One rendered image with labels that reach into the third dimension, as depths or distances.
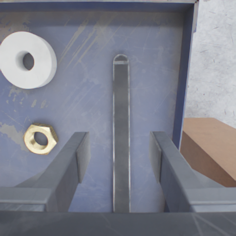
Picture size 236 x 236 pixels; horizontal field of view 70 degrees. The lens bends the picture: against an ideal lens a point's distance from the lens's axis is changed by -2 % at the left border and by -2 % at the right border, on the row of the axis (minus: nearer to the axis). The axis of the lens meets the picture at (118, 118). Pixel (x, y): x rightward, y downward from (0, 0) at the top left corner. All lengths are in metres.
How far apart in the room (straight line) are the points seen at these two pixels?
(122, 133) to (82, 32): 0.15
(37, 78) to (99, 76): 0.08
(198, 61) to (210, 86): 0.18
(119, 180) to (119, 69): 0.17
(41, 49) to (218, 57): 1.15
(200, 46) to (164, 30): 0.98
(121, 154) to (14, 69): 0.19
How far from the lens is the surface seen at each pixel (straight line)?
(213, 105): 1.30
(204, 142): 0.85
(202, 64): 1.24
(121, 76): 0.24
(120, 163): 0.28
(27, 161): 0.33
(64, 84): 0.26
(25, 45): 0.26
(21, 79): 0.27
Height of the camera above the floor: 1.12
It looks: 75 degrees down
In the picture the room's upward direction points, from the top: 176 degrees counter-clockwise
